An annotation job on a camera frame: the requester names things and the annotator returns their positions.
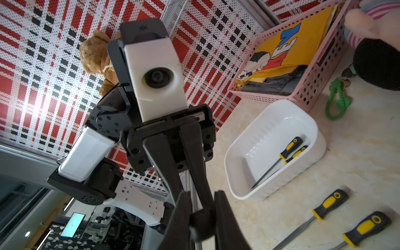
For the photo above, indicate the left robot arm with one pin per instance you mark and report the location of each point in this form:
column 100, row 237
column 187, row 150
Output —
column 90, row 177

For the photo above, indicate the brown teddy bear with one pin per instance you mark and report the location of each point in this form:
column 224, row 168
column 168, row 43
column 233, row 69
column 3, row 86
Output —
column 96, row 60

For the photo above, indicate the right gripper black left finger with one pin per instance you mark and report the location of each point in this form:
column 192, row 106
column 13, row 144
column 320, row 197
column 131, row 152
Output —
column 177, row 235

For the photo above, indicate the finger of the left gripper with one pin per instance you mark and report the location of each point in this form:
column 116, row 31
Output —
column 191, row 137

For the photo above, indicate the pink black plush toy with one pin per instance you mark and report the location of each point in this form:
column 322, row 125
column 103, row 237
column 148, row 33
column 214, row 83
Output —
column 373, row 30

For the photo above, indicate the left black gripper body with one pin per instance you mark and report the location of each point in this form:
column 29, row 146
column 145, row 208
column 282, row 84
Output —
column 132, row 138

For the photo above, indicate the green carabiner clip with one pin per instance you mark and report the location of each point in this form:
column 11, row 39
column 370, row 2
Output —
column 337, row 96

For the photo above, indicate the white plastic storage box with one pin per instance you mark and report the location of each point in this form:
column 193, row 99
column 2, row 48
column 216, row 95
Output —
column 259, row 145

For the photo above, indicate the yellow printed folded cloth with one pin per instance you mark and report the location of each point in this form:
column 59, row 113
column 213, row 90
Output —
column 279, row 62

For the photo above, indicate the lit monitor screen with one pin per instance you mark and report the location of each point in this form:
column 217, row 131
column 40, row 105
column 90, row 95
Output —
column 72, row 225

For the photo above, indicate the pink plastic basket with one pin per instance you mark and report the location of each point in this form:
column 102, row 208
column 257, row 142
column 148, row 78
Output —
column 322, row 66

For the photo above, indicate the yellow black file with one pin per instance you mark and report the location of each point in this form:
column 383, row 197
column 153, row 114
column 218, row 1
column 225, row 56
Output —
column 332, row 202
column 296, row 153
column 369, row 226
column 290, row 148

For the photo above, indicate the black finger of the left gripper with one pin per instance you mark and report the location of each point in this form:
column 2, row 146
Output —
column 158, row 150

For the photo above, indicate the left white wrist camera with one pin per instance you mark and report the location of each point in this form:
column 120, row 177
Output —
column 147, row 64

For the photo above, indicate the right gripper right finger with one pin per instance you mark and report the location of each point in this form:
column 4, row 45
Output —
column 228, row 234

